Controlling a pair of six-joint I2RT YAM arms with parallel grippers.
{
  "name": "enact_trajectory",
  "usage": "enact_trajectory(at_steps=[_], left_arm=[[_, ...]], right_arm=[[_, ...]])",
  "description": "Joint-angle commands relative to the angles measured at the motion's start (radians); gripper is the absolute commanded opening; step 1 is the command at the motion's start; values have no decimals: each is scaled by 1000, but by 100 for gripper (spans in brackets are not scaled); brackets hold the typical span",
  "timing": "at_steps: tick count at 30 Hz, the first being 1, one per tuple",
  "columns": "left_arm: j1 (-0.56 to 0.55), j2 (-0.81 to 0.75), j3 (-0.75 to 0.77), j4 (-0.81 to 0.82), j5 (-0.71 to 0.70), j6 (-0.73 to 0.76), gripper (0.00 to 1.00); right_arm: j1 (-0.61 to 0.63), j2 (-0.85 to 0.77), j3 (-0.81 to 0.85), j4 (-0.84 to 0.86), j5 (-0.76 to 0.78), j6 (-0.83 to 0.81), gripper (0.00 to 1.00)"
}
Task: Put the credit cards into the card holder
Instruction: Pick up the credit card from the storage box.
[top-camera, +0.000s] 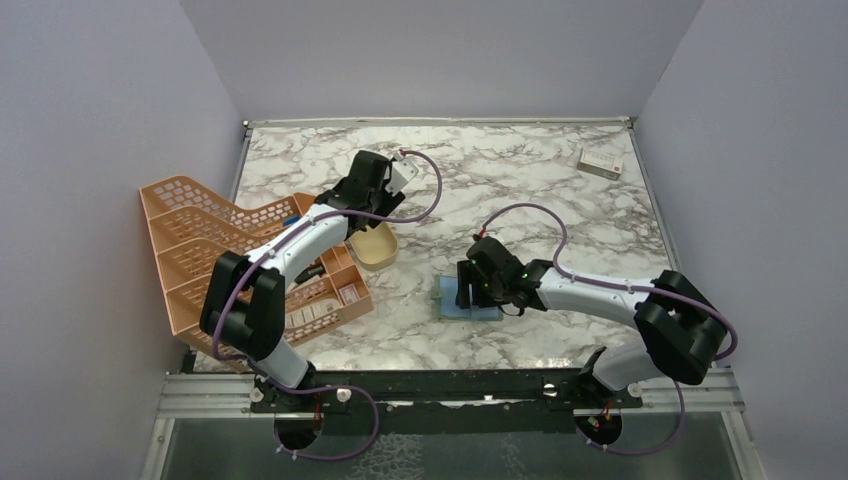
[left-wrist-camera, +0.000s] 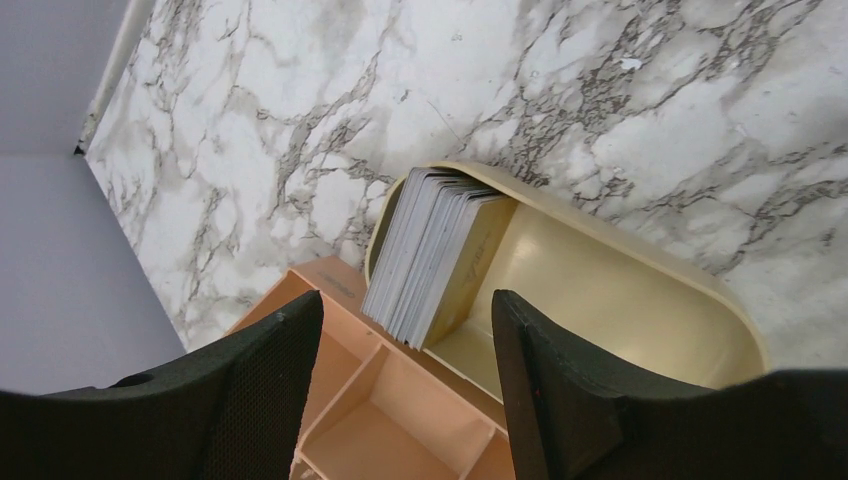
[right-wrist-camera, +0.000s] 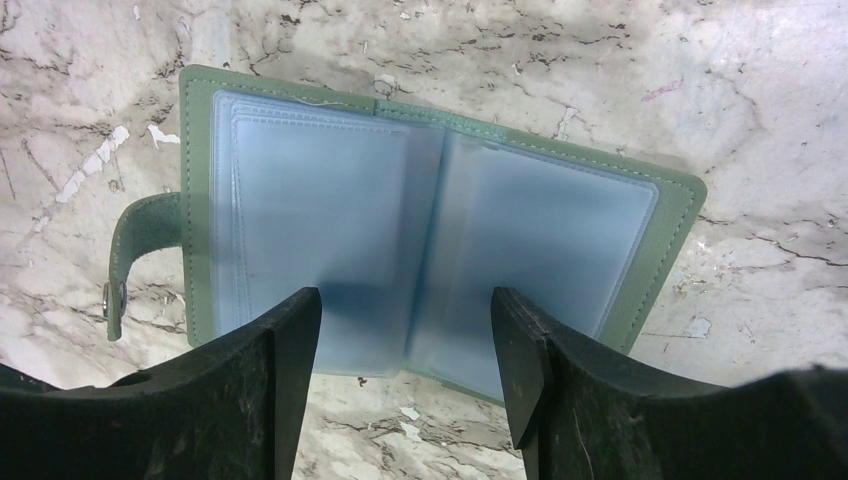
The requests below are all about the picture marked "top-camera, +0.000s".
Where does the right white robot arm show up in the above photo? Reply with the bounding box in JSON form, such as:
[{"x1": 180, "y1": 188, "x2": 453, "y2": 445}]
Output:
[{"x1": 455, "y1": 236, "x2": 731, "y2": 407}]

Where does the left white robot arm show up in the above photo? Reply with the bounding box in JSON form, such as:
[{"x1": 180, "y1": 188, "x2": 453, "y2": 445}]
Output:
[{"x1": 199, "y1": 150, "x2": 418, "y2": 411}]

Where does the purple cable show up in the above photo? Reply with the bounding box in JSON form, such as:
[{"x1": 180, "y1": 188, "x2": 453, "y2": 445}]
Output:
[
  {"x1": 473, "y1": 202, "x2": 739, "y2": 458},
  {"x1": 210, "y1": 148, "x2": 444, "y2": 462}
]

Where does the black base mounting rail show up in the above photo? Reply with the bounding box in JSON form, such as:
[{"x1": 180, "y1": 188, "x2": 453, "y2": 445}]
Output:
[{"x1": 250, "y1": 368, "x2": 643, "y2": 436}]

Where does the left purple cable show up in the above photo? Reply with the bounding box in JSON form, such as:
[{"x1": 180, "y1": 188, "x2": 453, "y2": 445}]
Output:
[{"x1": 210, "y1": 148, "x2": 444, "y2": 462}]

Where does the peach plastic file organizer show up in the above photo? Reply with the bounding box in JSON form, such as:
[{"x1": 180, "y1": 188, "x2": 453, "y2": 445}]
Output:
[{"x1": 140, "y1": 176, "x2": 374, "y2": 361}]

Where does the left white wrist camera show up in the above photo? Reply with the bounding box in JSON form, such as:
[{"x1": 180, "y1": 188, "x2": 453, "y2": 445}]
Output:
[{"x1": 384, "y1": 150, "x2": 419, "y2": 196}]

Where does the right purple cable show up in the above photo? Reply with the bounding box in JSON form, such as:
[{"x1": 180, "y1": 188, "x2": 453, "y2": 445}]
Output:
[{"x1": 473, "y1": 202, "x2": 739, "y2": 458}]

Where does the tan oval card tray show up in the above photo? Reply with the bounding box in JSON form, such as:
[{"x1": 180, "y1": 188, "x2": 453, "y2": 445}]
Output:
[{"x1": 347, "y1": 223, "x2": 399, "y2": 271}]

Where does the green card holder wallet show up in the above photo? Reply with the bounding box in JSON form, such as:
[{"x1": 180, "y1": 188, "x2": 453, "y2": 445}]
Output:
[{"x1": 430, "y1": 275, "x2": 504, "y2": 322}]

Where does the white red small box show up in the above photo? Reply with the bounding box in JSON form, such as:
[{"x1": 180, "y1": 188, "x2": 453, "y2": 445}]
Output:
[{"x1": 577, "y1": 147, "x2": 623, "y2": 180}]

